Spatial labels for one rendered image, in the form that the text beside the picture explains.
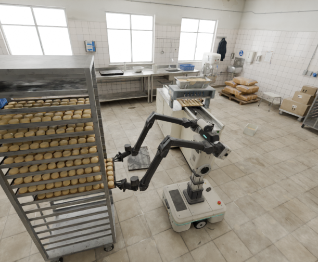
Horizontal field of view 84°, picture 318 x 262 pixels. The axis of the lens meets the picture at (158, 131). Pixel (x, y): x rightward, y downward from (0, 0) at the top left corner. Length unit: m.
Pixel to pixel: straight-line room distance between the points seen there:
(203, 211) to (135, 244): 0.81
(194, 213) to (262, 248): 0.81
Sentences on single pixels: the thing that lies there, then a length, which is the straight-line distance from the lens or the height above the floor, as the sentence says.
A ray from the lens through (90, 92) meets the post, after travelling 1.08.
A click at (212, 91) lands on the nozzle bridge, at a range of 3.12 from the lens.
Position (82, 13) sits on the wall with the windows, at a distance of 5.53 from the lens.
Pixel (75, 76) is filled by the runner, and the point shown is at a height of 1.77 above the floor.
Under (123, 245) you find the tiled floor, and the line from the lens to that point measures 2.27.
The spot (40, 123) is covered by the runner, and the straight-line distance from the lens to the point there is 1.23.
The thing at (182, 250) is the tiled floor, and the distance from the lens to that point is 2.26.
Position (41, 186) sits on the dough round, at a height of 0.97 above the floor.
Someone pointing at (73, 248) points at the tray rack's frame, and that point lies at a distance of 2.20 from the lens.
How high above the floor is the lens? 2.01
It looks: 30 degrees down
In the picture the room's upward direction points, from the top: 3 degrees clockwise
